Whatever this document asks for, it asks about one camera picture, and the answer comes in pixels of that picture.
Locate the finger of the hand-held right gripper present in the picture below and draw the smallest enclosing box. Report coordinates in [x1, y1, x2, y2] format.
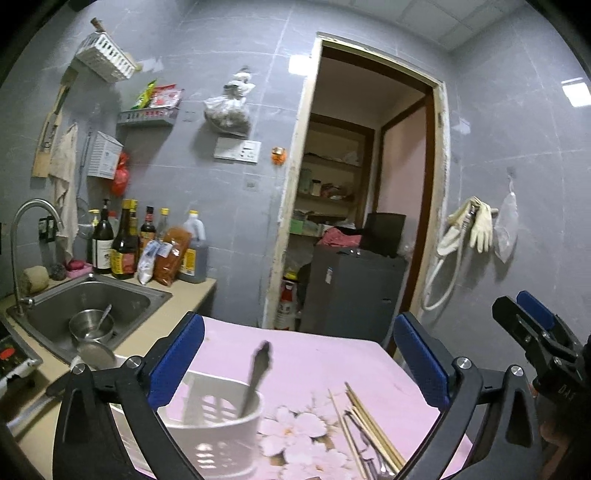
[516, 290, 583, 348]
[492, 295, 581, 380]

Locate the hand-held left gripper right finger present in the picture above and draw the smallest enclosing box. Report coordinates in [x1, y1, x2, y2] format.
[392, 311, 544, 480]

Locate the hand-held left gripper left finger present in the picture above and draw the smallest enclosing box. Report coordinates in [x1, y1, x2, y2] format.
[52, 311, 206, 480]

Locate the white plastic utensil holder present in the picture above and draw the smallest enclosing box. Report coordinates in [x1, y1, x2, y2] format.
[111, 369, 264, 480]

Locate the white pot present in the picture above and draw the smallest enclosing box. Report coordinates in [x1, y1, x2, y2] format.
[69, 353, 129, 373]

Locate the stainless steel sink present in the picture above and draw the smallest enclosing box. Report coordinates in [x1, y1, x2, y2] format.
[7, 272, 174, 370]

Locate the small steel pot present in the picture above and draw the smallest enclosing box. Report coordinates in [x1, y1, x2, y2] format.
[76, 340, 117, 370]

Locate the dark spoon in basket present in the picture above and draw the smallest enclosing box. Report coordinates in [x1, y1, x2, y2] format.
[238, 340, 273, 418]

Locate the hanging clear plastic bag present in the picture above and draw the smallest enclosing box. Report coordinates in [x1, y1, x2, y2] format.
[493, 178, 519, 263]

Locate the cream rubber glove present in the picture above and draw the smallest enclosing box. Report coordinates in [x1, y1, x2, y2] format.
[470, 199, 496, 254]
[445, 196, 478, 228]

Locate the white seasoning bag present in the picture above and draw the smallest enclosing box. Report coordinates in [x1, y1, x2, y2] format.
[137, 240, 162, 285]

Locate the orange spice bag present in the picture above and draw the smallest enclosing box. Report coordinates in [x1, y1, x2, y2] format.
[152, 226, 192, 288]

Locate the steel bowl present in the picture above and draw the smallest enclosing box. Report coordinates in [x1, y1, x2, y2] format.
[69, 309, 115, 344]

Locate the large dark sauce jug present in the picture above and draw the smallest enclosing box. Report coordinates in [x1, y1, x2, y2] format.
[178, 210, 208, 284]

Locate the grey cabinet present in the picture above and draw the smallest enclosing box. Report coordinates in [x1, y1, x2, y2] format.
[300, 244, 409, 344]

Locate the pink floral tablecloth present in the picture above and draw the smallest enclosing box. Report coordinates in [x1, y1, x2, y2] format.
[113, 316, 474, 480]

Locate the red and white bottle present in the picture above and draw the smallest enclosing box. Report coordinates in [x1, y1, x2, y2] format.
[276, 272, 301, 332]

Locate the steel cleaver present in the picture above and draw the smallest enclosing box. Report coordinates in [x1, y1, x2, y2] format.
[9, 367, 81, 428]

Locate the red label sauce bottle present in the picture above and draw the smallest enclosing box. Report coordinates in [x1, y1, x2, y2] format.
[139, 206, 157, 259]

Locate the dark wine bottle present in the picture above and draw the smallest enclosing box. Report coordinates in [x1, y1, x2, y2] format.
[92, 198, 115, 274]

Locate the black box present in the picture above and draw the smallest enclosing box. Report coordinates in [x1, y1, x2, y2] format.
[360, 212, 407, 258]

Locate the pink cloth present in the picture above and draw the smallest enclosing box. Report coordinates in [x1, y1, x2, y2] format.
[320, 226, 363, 250]

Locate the round loofah sponge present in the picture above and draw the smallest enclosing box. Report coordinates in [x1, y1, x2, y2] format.
[21, 265, 49, 294]

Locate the induction cooker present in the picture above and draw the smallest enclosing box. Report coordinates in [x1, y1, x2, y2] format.
[0, 335, 43, 384]

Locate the red plastic bag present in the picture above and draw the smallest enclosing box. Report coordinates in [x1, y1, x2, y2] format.
[111, 152, 131, 197]

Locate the curved steel faucet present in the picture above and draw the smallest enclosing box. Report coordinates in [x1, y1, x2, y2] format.
[10, 198, 65, 319]

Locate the hanging beige towel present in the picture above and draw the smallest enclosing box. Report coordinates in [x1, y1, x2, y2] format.
[48, 124, 80, 259]

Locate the wooden storage shelf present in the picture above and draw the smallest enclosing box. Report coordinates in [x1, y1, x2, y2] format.
[288, 113, 375, 241]

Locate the hanging clear bag of food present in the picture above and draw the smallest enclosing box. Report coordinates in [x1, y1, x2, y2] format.
[203, 67, 257, 137]

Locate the hanging wooden cutting board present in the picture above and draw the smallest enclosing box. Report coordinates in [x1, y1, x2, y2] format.
[31, 65, 79, 178]

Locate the red seasoning packet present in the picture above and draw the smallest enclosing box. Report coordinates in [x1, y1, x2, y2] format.
[148, 84, 184, 109]

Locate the green snack packet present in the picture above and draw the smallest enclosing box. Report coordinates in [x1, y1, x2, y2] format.
[134, 79, 158, 110]

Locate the white hose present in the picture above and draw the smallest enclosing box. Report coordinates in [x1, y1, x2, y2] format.
[421, 203, 476, 311]

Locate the square white wall basket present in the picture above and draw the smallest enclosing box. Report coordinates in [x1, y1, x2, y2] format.
[85, 130, 124, 180]

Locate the white wall switch panel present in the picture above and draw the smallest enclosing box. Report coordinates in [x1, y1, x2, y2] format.
[213, 137, 262, 164]

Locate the grey wall rack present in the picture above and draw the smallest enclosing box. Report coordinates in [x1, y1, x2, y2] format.
[117, 106, 180, 129]

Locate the wooden door frame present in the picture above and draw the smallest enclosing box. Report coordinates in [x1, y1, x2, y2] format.
[262, 31, 451, 344]

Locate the long white wall basket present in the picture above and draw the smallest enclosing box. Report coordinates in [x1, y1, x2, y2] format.
[74, 31, 137, 84]

